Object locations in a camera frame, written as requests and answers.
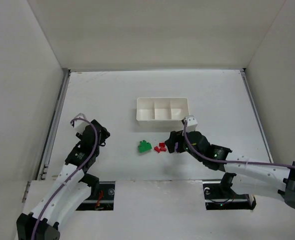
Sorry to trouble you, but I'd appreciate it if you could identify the green lego brick stack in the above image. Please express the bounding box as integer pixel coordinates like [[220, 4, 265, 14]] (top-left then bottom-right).
[[137, 140, 152, 154]]

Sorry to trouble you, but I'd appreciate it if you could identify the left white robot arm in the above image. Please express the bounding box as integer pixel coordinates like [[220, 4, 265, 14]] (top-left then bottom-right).
[[16, 117, 111, 240]]

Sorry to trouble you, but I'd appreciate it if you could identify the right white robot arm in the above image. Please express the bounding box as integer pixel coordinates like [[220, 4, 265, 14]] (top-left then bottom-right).
[[165, 131, 295, 209]]

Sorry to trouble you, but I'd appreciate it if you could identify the red lego pieces cluster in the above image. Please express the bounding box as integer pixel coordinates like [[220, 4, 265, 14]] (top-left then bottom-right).
[[153, 142, 167, 153]]

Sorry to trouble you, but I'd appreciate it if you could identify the white three-compartment tray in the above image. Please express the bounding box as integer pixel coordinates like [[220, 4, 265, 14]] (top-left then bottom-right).
[[136, 97, 190, 130]]

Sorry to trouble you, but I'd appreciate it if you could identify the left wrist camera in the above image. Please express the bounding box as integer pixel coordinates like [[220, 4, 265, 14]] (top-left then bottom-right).
[[70, 113, 89, 135]]

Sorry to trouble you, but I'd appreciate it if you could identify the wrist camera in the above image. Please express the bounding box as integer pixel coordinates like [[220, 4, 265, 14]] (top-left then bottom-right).
[[70, 113, 89, 135], [182, 115, 198, 133]]

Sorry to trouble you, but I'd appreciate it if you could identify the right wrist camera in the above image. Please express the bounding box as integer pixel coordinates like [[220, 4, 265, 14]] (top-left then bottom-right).
[[182, 115, 198, 133]]

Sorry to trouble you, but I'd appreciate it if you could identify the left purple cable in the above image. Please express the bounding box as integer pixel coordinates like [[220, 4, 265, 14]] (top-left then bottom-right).
[[31, 117, 100, 240]]

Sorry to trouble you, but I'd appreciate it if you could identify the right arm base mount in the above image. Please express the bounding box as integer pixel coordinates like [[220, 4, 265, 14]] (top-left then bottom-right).
[[202, 173, 257, 211]]

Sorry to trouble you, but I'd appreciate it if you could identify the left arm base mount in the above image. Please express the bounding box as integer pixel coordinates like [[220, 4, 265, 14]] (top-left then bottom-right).
[[76, 181, 116, 212]]

